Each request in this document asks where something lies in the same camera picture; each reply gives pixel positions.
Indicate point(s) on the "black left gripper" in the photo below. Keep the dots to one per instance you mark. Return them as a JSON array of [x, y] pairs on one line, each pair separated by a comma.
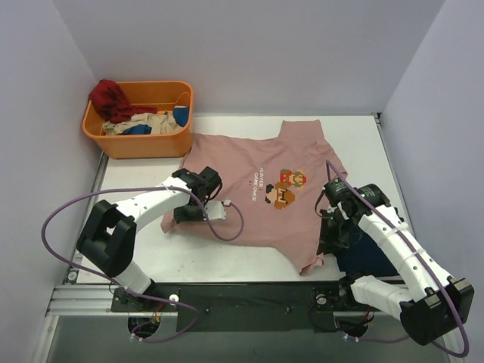
[[187, 215]]

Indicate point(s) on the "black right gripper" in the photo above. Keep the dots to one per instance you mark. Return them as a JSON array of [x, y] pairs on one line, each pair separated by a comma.
[[327, 234]]

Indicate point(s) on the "pink printed t-shirt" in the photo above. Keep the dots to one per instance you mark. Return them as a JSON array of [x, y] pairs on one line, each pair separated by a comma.
[[274, 184]]

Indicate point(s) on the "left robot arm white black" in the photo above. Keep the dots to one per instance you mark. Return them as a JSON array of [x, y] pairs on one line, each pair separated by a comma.
[[108, 237]]

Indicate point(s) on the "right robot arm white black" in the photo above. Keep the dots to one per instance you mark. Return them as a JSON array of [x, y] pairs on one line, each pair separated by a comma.
[[424, 297]]

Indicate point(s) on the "folded navy t-shirt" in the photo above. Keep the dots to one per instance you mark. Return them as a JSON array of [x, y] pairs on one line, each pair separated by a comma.
[[364, 256]]

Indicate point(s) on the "beige garment in bin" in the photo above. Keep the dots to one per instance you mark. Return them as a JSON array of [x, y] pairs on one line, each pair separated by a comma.
[[144, 124]]

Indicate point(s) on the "blue garment in bin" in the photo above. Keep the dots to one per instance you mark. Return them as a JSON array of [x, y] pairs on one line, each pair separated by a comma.
[[181, 115]]

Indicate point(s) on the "orange plastic bin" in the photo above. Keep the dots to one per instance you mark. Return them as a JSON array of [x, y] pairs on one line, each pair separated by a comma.
[[164, 96]]

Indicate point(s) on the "red garment in bin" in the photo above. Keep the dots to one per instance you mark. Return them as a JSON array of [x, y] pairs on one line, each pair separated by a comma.
[[111, 103]]

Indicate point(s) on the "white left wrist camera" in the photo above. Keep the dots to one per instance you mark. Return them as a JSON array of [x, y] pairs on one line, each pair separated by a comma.
[[216, 210]]

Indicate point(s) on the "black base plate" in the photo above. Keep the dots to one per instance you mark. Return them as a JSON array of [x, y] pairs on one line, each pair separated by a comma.
[[263, 319]]

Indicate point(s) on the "aluminium frame rail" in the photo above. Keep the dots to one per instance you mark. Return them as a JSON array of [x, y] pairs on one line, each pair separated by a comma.
[[104, 299]]

